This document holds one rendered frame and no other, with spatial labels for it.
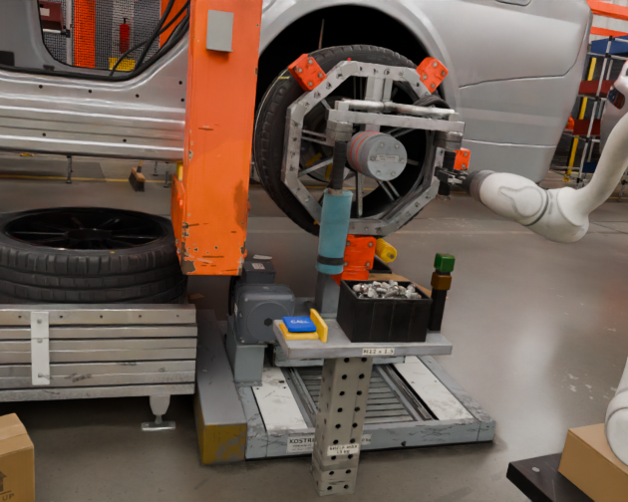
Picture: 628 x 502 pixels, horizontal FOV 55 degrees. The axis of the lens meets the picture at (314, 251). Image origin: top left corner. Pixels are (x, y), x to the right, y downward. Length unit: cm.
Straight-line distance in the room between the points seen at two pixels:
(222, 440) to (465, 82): 150
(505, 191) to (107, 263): 111
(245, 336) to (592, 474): 103
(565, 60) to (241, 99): 143
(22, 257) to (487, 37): 172
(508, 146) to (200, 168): 133
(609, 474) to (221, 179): 109
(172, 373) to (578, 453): 109
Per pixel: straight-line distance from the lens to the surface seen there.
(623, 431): 112
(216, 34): 154
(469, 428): 201
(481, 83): 239
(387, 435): 189
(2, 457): 158
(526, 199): 148
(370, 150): 179
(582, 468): 142
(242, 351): 197
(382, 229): 201
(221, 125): 155
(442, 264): 155
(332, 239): 183
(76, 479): 176
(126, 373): 182
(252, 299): 185
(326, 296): 219
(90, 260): 182
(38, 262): 185
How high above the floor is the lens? 104
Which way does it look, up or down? 16 degrees down
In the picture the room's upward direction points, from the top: 6 degrees clockwise
